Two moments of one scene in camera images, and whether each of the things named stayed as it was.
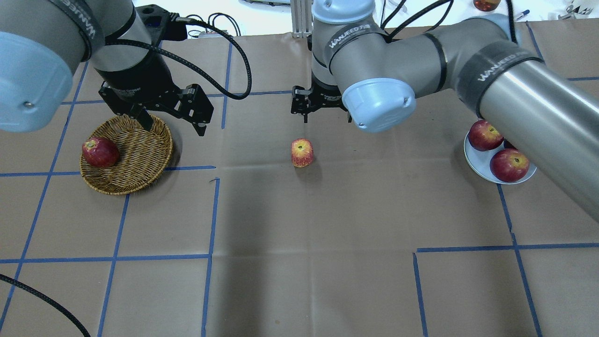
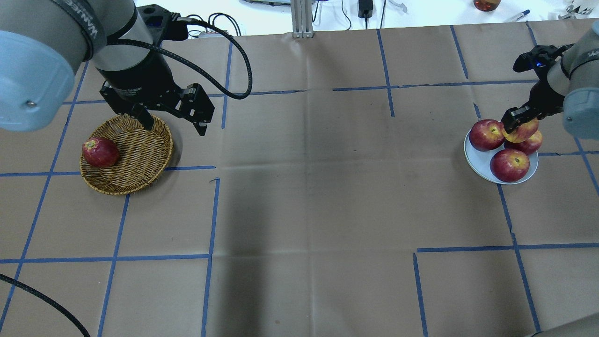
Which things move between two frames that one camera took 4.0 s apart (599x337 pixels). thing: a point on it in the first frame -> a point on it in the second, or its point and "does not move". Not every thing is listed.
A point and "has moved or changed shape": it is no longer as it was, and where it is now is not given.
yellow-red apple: [302, 152] has moved or changed shape
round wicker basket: [143, 156] does not move
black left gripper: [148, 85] does not move
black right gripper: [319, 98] -> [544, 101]
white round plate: [481, 160] does not move
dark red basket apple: [100, 152] does not move
